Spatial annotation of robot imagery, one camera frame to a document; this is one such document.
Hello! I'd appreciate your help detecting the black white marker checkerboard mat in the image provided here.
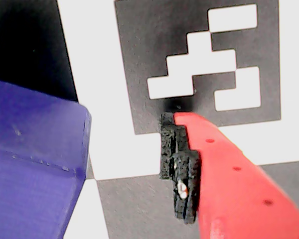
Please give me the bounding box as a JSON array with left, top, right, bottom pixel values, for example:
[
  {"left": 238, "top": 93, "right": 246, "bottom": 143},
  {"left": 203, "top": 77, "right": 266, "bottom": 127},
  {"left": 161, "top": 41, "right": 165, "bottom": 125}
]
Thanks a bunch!
[{"left": 0, "top": 0, "right": 299, "bottom": 239}]

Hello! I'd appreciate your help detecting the blue cube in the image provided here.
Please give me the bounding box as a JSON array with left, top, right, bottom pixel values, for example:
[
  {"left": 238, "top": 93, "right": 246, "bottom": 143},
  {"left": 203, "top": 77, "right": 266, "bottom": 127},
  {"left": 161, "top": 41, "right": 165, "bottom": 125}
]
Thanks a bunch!
[{"left": 0, "top": 77, "right": 93, "bottom": 239}]

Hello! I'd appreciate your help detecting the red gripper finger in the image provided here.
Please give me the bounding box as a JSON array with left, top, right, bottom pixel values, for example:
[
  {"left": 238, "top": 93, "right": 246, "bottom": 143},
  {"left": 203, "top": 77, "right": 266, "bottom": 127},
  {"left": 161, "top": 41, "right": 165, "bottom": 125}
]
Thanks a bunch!
[{"left": 158, "top": 111, "right": 299, "bottom": 239}]

